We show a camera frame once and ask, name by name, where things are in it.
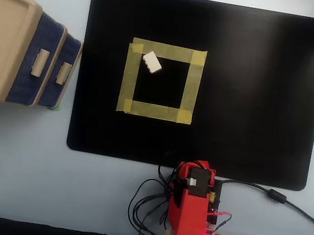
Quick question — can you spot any white toy brick cube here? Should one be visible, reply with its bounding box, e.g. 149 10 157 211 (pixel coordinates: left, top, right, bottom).
140 49 165 76

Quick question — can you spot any yellow masking tape strip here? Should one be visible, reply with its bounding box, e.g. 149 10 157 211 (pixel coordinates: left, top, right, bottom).
176 49 208 126
116 41 145 115
130 37 209 67
122 98 194 126

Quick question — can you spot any black rectangular mat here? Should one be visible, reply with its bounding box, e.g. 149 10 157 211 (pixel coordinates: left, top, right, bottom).
64 0 314 192

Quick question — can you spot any green pad piece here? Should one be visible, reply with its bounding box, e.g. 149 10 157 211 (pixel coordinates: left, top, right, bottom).
49 101 63 113

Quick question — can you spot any thin red wire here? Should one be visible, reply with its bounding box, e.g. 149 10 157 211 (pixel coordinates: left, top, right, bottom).
207 209 233 230

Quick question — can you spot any blue drawer with clean handle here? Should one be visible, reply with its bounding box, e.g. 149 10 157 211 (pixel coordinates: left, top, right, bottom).
4 7 70 111

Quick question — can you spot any thick black power cable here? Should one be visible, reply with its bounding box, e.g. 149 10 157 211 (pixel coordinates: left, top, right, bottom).
210 176 314 234

